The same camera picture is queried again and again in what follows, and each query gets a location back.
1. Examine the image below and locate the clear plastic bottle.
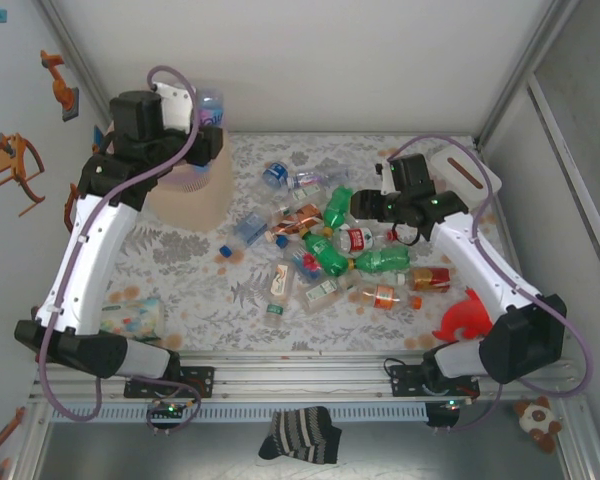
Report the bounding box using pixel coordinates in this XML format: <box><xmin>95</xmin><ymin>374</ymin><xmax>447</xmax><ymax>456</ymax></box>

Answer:
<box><xmin>347</xmin><ymin>214</ymin><xmax>387</xmax><ymax>230</ymax></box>

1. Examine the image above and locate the clear bottle purple blue label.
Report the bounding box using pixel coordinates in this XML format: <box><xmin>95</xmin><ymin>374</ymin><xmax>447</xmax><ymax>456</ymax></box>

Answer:
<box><xmin>198</xmin><ymin>87</ymin><xmax>228</xmax><ymax>132</ymax></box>

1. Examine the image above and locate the beige bin with pink liner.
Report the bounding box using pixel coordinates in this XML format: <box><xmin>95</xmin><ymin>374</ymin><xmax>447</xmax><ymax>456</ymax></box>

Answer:
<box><xmin>102</xmin><ymin>119</ymin><xmax>232</xmax><ymax>233</ymax></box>

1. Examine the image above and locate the green bottle white band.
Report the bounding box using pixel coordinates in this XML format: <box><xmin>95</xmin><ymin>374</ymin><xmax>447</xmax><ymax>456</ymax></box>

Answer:
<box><xmin>347</xmin><ymin>247</ymin><xmax>412</xmax><ymax>275</ymax></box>

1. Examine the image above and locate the green bottle large green label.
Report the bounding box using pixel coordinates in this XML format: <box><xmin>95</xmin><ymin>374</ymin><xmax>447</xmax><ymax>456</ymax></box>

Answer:
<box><xmin>302</xmin><ymin>230</ymin><xmax>354</xmax><ymax>277</ymax></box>

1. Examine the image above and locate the clear bottle green white label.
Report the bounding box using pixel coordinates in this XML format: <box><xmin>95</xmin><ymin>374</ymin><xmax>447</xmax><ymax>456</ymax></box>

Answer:
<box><xmin>257</xmin><ymin>183</ymin><xmax>327</xmax><ymax>207</ymax></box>

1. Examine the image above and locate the clear bottle red purple label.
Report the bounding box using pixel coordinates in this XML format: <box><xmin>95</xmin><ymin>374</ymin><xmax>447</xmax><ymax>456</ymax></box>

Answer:
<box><xmin>287</xmin><ymin>167</ymin><xmax>352</xmax><ymax>190</ymax></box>

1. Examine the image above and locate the copper label plastic bottle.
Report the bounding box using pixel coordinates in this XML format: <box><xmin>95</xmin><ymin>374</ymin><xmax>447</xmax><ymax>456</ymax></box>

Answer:
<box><xmin>264</xmin><ymin>203</ymin><xmax>324</xmax><ymax>236</ymax></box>

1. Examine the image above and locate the clear bottle dark blue label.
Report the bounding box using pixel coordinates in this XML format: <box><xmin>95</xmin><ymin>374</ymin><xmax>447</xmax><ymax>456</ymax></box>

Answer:
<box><xmin>261</xmin><ymin>159</ymin><xmax>295</xmax><ymax>190</ymax></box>

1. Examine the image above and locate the clear bottle red flower label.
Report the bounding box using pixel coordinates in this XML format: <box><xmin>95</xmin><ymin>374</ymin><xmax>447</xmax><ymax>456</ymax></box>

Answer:
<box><xmin>275</xmin><ymin>234</ymin><xmax>324</xmax><ymax>279</ymax></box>

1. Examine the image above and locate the orange label bottle orange cap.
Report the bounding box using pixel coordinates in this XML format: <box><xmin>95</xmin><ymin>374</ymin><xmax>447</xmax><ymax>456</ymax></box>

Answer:
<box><xmin>357</xmin><ymin>282</ymin><xmax>425</xmax><ymax>312</ymax></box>

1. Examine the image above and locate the square pale blue bottle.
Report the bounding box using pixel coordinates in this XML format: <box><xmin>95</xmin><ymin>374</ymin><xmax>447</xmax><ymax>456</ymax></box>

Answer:
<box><xmin>218</xmin><ymin>211</ymin><xmax>265</xmax><ymax>260</ymax></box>

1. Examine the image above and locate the amber tea bottle red label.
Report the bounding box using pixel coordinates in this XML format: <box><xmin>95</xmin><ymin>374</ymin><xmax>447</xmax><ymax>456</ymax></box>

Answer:
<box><xmin>395</xmin><ymin>266</ymin><xmax>454</xmax><ymax>293</ymax></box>

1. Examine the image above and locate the bottle orange white label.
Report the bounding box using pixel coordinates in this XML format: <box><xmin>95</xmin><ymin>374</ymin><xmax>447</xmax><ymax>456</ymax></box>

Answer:
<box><xmin>263</xmin><ymin>262</ymin><xmax>297</xmax><ymax>327</ymax></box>

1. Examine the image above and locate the white pink tissue box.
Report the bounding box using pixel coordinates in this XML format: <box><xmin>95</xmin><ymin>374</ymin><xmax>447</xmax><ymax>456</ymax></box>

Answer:
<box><xmin>427</xmin><ymin>144</ymin><xmax>504</xmax><ymax>211</ymax></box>

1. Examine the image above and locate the red plastic toy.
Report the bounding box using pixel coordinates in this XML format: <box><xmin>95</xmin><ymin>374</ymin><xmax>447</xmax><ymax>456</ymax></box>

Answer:
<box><xmin>432</xmin><ymin>287</ymin><xmax>494</xmax><ymax>344</ymax></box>

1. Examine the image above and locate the colourful tissue pack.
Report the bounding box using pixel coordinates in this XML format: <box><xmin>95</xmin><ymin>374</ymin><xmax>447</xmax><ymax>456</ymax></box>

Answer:
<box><xmin>99</xmin><ymin>297</ymin><xmax>166</xmax><ymax>344</ymax></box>

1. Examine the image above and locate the black grey striped sock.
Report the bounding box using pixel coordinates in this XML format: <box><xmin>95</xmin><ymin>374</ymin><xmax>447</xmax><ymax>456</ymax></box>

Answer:
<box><xmin>257</xmin><ymin>405</ymin><xmax>344</xmax><ymax>466</ymax></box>

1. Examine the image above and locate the brown white plush toy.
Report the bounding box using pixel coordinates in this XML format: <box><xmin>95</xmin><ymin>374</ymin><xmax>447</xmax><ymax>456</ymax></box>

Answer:
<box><xmin>512</xmin><ymin>395</ymin><xmax>564</xmax><ymax>455</ymax></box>

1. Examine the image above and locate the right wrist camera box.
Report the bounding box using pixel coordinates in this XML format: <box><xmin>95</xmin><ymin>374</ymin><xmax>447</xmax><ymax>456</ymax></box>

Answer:
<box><xmin>373</xmin><ymin>159</ymin><xmax>396</xmax><ymax>195</ymax></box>

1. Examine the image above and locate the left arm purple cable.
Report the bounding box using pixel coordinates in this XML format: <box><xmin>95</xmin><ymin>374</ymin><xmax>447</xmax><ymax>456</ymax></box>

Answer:
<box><xmin>34</xmin><ymin>65</ymin><xmax>204</xmax><ymax>437</ymax></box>

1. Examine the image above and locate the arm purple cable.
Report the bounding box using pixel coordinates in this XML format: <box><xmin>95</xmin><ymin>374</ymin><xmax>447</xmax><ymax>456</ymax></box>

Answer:
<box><xmin>387</xmin><ymin>134</ymin><xmax>595</xmax><ymax>435</ymax></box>
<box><xmin>34</xmin><ymin>65</ymin><xmax>204</xmax><ymax>437</ymax></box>

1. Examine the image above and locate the aluminium frame post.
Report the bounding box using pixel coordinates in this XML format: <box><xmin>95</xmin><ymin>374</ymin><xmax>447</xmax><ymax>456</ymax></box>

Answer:
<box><xmin>37</xmin><ymin>0</ymin><xmax>109</xmax><ymax>109</ymax></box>
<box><xmin>477</xmin><ymin>0</ymin><xmax>580</xmax><ymax>147</ymax></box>

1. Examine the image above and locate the orange claw machine wall sticker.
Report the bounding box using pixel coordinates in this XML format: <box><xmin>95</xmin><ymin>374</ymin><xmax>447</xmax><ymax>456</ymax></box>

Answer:
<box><xmin>0</xmin><ymin>132</ymin><xmax>47</xmax><ymax>217</ymax></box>

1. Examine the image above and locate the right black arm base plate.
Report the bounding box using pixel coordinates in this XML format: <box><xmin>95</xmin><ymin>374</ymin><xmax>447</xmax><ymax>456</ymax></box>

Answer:
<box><xmin>388</xmin><ymin>363</ymin><xmax>481</xmax><ymax>400</ymax></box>

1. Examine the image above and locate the aluminium mounting rail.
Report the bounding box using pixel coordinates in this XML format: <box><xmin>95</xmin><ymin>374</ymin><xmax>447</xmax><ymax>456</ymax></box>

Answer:
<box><xmin>27</xmin><ymin>351</ymin><xmax>581</xmax><ymax>403</ymax></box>

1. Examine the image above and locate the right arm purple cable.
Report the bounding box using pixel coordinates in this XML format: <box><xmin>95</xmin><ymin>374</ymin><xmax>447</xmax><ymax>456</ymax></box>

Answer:
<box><xmin>387</xmin><ymin>134</ymin><xmax>595</xmax><ymax>435</ymax></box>

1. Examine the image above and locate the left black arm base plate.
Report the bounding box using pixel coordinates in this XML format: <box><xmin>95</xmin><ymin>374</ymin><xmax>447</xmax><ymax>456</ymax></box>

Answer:
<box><xmin>123</xmin><ymin>365</ymin><xmax>216</xmax><ymax>400</ymax></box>

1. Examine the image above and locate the white slotted cable duct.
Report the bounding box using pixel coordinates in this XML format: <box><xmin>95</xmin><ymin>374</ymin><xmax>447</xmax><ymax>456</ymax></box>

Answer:
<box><xmin>49</xmin><ymin>403</ymin><xmax>429</xmax><ymax>424</ymax></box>

